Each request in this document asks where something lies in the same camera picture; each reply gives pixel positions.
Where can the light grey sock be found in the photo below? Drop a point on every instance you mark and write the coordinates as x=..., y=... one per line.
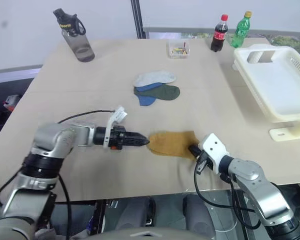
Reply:
x=152, y=77

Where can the black table leg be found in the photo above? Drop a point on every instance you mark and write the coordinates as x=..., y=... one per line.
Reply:
x=100, y=220

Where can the clear plastic box colourful bits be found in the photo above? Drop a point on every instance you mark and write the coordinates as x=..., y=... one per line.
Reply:
x=179, y=50

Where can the cola bottle red label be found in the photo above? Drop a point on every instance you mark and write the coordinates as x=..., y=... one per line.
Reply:
x=218, y=35

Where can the dark window frame post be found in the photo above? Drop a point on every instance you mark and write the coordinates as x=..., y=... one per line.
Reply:
x=137, y=18

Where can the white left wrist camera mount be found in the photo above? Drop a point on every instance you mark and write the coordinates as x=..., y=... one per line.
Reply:
x=117, y=115

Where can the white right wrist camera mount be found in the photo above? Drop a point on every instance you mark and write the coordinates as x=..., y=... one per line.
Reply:
x=215, y=147

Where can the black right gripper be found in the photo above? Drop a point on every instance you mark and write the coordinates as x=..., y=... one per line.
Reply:
x=208, y=165

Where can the grey sports water bottle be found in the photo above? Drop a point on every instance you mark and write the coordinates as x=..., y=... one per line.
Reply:
x=77, y=42

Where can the dark grey rounded shape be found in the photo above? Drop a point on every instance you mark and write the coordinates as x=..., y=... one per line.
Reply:
x=198, y=215

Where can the mustard yellow sock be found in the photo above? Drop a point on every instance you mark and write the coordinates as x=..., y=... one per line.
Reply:
x=170, y=145

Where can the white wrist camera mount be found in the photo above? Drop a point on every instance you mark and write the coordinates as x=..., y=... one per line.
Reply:
x=117, y=115
x=215, y=147

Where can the red and white device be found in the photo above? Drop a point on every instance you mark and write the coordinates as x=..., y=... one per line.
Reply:
x=12, y=102

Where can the white plastic basket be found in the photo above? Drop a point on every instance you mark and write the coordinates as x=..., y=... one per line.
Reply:
x=281, y=133
x=277, y=80

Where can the dark green sock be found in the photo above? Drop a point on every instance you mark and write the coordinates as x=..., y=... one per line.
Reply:
x=165, y=92

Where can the green soda bottle yellow cap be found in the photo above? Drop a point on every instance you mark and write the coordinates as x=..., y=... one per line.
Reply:
x=240, y=30

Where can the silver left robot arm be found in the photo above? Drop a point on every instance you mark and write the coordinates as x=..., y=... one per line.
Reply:
x=52, y=140

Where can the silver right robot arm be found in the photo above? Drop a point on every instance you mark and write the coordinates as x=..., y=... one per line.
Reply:
x=255, y=180

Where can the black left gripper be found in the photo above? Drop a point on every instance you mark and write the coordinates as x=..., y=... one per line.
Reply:
x=118, y=137

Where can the blue sock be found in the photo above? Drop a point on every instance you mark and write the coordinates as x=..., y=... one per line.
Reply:
x=146, y=100

